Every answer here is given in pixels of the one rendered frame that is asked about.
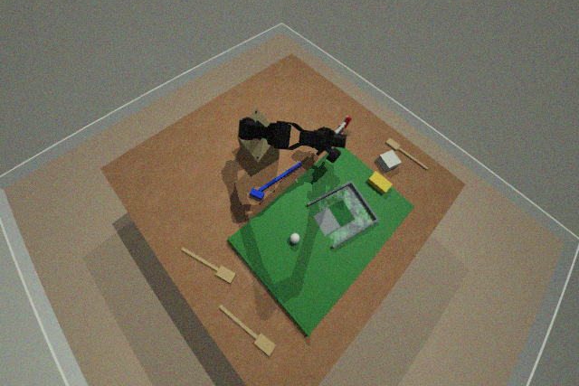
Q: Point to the white golf ball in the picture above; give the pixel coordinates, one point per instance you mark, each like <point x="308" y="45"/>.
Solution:
<point x="294" y="238"/>

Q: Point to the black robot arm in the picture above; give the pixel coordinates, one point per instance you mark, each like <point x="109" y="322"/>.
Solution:
<point x="278" y="135"/>

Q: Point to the green putting mat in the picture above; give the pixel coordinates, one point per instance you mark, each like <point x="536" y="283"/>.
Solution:
<point x="310" y="276"/>

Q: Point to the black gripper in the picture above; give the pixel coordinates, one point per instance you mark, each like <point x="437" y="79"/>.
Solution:
<point x="333" y="154"/>

